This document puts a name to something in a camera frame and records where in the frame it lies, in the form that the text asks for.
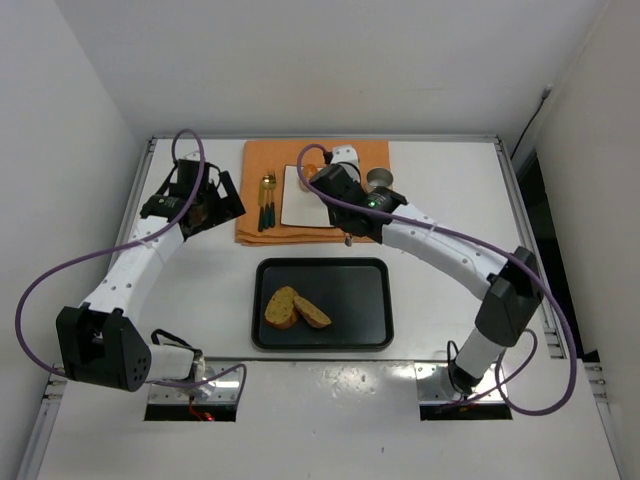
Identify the gold spoon green handle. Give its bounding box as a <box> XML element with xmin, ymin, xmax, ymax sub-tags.
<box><xmin>265</xmin><ymin>170</ymin><xmax>277</xmax><ymax>229</ymax></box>

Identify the sesame bread roll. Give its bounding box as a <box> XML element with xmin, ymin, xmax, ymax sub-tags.
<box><xmin>299</xmin><ymin>164</ymin><xmax>319</xmax><ymax>192</ymax></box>

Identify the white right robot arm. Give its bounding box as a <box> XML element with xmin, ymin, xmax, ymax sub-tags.
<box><xmin>307</xmin><ymin>145</ymin><xmax>542</xmax><ymax>396</ymax></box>

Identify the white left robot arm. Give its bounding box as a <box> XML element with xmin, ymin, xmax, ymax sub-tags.
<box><xmin>56</xmin><ymin>159</ymin><xmax>245</xmax><ymax>392</ymax></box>

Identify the right bread slice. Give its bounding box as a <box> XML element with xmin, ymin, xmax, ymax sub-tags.
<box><xmin>293</xmin><ymin>295</ymin><xmax>332</xmax><ymax>329</ymax></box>

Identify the bread slice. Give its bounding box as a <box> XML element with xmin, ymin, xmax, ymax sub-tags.
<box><xmin>264</xmin><ymin>286</ymin><xmax>298</xmax><ymax>330</ymax></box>
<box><xmin>293</xmin><ymin>295</ymin><xmax>332</xmax><ymax>329</ymax></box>

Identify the left bread slice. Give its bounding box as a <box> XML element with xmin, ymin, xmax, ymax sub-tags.
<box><xmin>264</xmin><ymin>286</ymin><xmax>298</xmax><ymax>330</ymax></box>

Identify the orange cloth placemat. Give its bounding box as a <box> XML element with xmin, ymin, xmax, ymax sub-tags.
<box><xmin>235</xmin><ymin>138</ymin><xmax>391</xmax><ymax>246</ymax></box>

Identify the metal cup with brown sleeve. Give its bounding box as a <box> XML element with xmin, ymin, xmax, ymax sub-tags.
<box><xmin>366</xmin><ymin>167</ymin><xmax>394</xmax><ymax>191</ymax></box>

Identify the white square plate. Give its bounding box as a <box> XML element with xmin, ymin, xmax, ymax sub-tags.
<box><xmin>280</xmin><ymin>165</ymin><xmax>332</xmax><ymax>228</ymax></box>

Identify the black baking tray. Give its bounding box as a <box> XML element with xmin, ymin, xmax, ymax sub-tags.
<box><xmin>251</xmin><ymin>257</ymin><xmax>394</xmax><ymax>352</ymax></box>

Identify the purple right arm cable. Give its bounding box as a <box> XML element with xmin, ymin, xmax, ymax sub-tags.
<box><xmin>297</xmin><ymin>143</ymin><xmax>579</xmax><ymax>416</ymax></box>

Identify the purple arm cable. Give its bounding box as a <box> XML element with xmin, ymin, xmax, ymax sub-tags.
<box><xmin>14</xmin><ymin>128</ymin><xmax>247</xmax><ymax>406</ymax></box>
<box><xmin>297</xmin><ymin>143</ymin><xmax>579</xmax><ymax>416</ymax></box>

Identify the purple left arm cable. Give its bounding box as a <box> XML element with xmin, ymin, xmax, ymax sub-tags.
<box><xmin>14</xmin><ymin>128</ymin><xmax>247</xmax><ymax>406</ymax></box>

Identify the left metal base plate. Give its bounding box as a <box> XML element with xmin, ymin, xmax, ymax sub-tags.
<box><xmin>147</xmin><ymin>358</ymin><xmax>246</xmax><ymax>407</ymax></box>

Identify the metal base plate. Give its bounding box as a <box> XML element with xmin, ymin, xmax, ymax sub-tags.
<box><xmin>147</xmin><ymin>358</ymin><xmax>246</xmax><ymax>407</ymax></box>
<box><xmin>414</xmin><ymin>361</ymin><xmax>503</xmax><ymax>406</ymax></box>

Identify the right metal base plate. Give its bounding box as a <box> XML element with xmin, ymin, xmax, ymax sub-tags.
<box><xmin>414</xmin><ymin>361</ymin><xmax>503</xmax><ymax>406</ymax></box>

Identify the black wall cable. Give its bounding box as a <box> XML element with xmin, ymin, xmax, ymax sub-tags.
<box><xmin>509</xmin><ymin>85</ymin><xmax>553</xmax><ymax>161</ymax></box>

